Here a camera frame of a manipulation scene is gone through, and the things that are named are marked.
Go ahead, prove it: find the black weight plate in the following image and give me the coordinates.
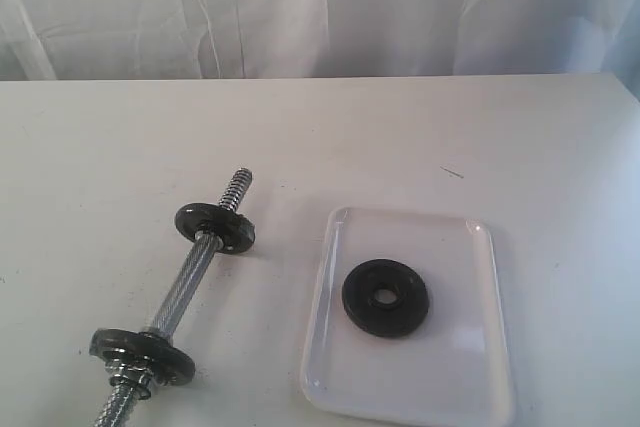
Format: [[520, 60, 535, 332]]
[[89, 329, 196, 386], [174, 203, 255, 255], [341, 259, 431, 338]]

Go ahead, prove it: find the chrome threaded dumbbell bar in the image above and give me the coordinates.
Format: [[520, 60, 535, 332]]
[[94, 168, 253, 426]]

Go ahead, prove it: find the white rectangular plastic tray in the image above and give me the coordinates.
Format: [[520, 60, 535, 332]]
[[300, 207, 515, 426]]

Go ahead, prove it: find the white backdrop curtain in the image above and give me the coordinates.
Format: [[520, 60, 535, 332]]
[[1, 0, 639, 82]]

